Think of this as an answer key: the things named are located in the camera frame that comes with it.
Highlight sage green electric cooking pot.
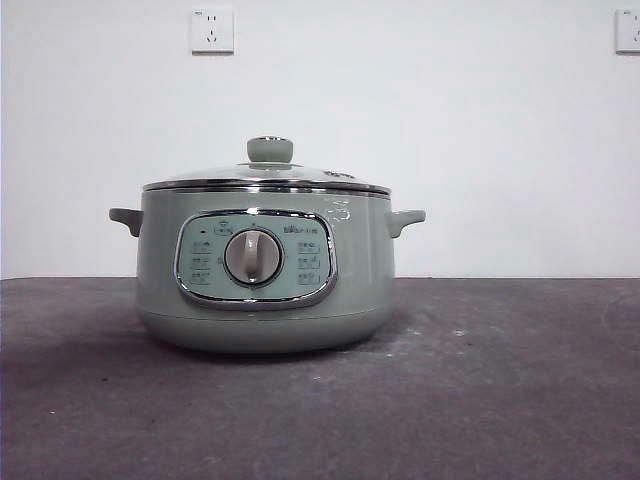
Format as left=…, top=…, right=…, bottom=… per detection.
left=108, top=188, right=427, bottom=356

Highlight white wall socket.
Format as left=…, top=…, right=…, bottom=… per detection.
left=614, top=9, right=640, bottom=56
left=189, top=8, right=235, bottom=56

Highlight glass lid with green knob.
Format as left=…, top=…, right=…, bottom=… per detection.
left=142, top=135, right=392, bottom=195

